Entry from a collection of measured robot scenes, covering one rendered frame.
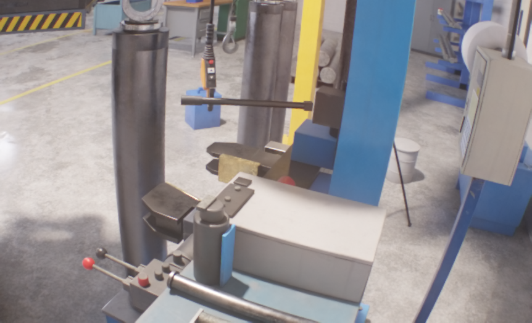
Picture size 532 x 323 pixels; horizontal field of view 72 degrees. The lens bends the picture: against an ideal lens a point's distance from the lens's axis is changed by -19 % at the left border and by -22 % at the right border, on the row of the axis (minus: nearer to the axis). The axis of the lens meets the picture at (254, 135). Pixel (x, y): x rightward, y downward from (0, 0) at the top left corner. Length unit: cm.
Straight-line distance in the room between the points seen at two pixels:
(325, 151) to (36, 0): 110
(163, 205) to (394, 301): 169
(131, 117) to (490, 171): 126
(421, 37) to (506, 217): 833
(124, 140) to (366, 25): 94
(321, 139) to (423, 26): 1002
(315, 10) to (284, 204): 297
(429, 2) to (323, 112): 1019
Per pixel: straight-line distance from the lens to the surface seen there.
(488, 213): 357
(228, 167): 169
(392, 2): 117
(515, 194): 353
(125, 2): 153
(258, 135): 289
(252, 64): 275
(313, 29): 392
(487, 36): 169
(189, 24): 751
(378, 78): 120
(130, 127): 160
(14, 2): 148
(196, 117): 447
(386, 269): 289
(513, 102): 142
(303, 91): 406
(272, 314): 89
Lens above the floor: 174
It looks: 23 degrees down
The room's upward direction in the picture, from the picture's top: 6 degrees clockwise
